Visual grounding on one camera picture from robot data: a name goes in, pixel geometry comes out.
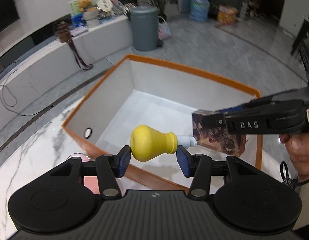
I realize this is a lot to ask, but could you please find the dark photo card box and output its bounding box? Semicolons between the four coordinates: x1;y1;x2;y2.
192;109;247;157

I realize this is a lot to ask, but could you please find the yellow bulb-shaped bottle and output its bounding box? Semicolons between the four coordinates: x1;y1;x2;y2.
130;125;197;162

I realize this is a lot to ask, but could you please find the person right hand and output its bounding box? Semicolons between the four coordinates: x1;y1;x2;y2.
279;133;309;181

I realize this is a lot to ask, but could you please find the pink round compact mirror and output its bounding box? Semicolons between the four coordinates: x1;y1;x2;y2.
66;153;91;165

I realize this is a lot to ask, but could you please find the orange storage box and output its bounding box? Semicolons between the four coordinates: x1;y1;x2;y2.
62;54;263;193

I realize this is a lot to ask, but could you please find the orange carton box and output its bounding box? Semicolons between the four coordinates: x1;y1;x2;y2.
217;5;238;25

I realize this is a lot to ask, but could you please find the woven pastel basket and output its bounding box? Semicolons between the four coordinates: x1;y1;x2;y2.
158;16;172;41

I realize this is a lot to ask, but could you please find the blue water jug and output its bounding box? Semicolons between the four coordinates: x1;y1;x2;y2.
189;0;210;22

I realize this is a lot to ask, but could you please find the grey trash bin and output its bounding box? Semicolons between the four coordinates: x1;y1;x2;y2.
129;7;163;51

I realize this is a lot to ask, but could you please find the green poster card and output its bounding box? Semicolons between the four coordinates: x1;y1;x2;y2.
69;0;97;28

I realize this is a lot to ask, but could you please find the round paper fan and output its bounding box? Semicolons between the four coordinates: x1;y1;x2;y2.
96;0;113;12

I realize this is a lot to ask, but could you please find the teddy bear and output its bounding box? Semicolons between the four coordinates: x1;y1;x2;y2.
77;0;92;12

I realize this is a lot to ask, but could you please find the black key ring strap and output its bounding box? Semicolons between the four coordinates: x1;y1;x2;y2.
279;160;309;188

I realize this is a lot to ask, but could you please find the brown camera bag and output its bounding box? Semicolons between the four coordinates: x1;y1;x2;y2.
56;21;93;71

